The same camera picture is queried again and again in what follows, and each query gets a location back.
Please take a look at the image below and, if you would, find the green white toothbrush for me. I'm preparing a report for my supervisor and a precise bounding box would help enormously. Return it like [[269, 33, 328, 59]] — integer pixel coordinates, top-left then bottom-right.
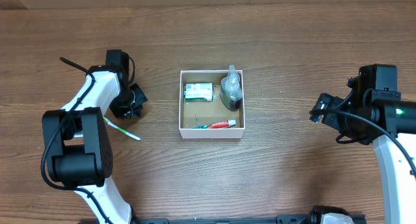
[[103, 116, 141, 141]]

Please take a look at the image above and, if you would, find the clear bottle with dark liquid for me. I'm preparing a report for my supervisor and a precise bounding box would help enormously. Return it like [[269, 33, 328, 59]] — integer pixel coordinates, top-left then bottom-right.
[[220, 65, 242, 112]]

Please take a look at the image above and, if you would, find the white teal toothpaste tube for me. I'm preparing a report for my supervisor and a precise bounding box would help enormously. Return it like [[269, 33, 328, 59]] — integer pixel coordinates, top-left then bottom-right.
[[195, 119, 237, 129]]

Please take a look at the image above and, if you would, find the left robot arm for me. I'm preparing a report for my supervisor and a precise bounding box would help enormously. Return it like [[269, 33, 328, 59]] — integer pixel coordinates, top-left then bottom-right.
[[40, 49, 148, 223]]

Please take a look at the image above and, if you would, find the green white packet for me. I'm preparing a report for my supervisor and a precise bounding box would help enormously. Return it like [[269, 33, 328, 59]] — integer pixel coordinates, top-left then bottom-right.
[[184, 83, 214, 102]]

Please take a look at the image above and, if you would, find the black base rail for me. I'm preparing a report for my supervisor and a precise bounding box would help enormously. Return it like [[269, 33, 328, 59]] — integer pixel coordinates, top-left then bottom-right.
[[77, 205, 367, 224]]

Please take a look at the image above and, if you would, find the open cardboard box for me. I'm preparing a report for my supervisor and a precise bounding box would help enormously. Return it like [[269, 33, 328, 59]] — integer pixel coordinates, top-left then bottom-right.
[[178, 70, 246, 139]]

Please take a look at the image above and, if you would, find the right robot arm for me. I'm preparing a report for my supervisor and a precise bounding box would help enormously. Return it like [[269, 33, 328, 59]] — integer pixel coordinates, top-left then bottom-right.
[[309, 64, 415, 223]]

